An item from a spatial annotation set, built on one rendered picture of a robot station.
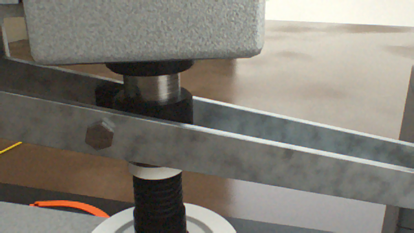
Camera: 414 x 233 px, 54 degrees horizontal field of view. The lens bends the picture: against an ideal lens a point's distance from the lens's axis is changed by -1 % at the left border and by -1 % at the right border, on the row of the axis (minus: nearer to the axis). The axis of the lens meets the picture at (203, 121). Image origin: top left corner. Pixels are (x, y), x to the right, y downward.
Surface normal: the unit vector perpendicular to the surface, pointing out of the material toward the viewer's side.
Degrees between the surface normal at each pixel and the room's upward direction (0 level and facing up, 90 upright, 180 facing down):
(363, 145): 90
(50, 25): 90
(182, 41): 90
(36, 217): 0
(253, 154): 90
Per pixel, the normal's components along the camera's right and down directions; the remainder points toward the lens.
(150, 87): 0.04, 0.36
